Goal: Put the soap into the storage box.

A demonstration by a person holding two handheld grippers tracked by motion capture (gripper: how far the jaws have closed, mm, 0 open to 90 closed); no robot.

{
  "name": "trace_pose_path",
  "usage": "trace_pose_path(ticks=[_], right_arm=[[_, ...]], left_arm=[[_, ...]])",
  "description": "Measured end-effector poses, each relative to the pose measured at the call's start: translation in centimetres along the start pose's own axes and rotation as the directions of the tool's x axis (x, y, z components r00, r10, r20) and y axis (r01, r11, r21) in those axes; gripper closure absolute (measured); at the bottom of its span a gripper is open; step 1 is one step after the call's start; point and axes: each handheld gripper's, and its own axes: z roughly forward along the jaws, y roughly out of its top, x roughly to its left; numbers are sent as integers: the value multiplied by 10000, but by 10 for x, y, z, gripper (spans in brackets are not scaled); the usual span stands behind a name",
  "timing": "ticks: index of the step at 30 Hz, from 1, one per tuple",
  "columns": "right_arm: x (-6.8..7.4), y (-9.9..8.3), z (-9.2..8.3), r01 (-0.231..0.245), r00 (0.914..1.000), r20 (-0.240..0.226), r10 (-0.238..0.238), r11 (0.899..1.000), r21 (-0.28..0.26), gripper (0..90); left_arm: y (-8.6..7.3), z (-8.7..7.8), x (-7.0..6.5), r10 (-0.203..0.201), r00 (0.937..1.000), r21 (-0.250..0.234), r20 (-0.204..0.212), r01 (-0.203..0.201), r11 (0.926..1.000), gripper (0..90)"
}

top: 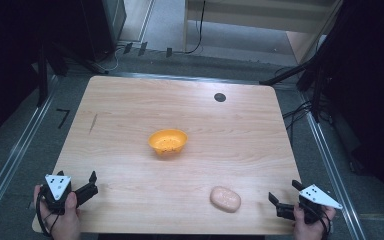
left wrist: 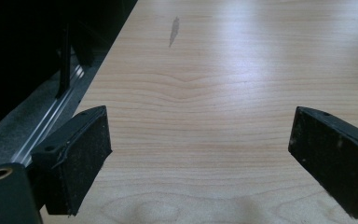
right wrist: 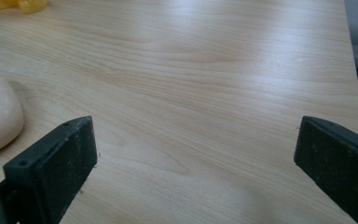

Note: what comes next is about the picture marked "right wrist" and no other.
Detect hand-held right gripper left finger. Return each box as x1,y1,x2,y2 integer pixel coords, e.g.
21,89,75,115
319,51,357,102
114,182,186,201
0,115,99,224

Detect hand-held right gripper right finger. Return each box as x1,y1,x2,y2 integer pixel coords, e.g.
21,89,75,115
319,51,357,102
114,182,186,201
293,116,358,224

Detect yellow translucent object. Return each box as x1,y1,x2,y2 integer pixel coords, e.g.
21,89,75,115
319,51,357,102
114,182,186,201
0,0,48,15

